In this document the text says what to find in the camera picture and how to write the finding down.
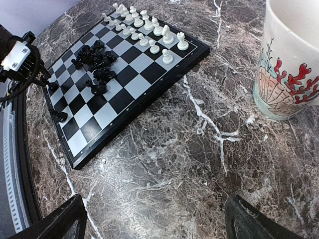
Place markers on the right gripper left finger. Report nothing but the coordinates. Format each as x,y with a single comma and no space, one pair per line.
68,221

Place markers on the white bishop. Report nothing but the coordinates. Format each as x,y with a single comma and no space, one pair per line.
157,28

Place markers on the black chess pawn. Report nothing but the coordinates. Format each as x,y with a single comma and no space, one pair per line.
61,116
52,86

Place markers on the black front table rail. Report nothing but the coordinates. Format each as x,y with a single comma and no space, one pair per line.
30,202

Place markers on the white queen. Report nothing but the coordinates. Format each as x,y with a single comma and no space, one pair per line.
138,22

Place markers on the cream seashell mug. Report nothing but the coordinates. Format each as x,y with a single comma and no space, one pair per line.
287,77

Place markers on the white pawn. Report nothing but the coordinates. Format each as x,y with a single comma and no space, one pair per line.
154,49
142,40
166,57

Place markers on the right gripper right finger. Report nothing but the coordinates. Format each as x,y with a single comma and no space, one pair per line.
243,221

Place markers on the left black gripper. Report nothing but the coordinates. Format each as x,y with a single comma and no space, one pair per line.
29,72

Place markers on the white slotted cable duct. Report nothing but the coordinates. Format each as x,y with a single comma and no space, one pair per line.
18,215

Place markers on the black white chessboard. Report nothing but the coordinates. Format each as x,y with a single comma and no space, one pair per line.
141,77

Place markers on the pile of black chess pieces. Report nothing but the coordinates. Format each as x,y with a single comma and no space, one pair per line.
99,64

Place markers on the white knight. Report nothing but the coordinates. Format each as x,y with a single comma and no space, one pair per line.
167,37

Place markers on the white rook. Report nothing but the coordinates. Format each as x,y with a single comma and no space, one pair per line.
182,44

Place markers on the white king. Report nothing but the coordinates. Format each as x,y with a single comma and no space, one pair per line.
148,25

